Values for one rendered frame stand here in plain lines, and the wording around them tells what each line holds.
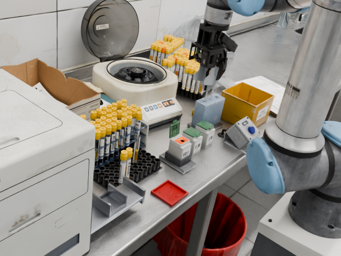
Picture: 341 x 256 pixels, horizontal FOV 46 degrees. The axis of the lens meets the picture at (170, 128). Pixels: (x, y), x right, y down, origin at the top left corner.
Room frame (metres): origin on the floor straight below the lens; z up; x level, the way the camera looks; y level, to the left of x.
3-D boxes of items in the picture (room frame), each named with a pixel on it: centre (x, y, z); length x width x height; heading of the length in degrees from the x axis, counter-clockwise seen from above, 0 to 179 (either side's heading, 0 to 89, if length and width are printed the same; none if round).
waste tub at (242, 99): (1.23, -0.24, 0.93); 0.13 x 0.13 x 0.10; 55
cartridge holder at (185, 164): (0.91, -0.03, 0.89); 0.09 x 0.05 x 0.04; 54
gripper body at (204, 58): (1.09, -0.07, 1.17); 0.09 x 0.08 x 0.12; 141
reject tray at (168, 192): (0.77, -0.02, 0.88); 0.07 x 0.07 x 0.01; 56
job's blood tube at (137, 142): (0.85, 0.08, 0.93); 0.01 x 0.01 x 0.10
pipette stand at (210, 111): (1.14, -0.11, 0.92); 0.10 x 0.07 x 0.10; 141
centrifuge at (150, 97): (1.21, 0.13, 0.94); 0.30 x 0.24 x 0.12; 47
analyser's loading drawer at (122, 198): (0.64, 0.12, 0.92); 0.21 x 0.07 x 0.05; 146
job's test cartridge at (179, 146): (0.91, -0.03, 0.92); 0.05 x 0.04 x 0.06; 54
